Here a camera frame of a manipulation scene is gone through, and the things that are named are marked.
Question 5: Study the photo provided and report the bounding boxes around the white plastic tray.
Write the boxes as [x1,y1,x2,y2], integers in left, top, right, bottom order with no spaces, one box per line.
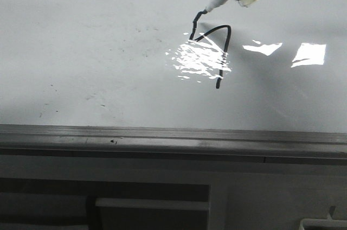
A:
[298,206,346,230]

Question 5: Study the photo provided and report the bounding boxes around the white whiteboard with metal frame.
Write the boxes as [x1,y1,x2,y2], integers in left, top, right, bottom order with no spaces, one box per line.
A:
[1,0,346,158]

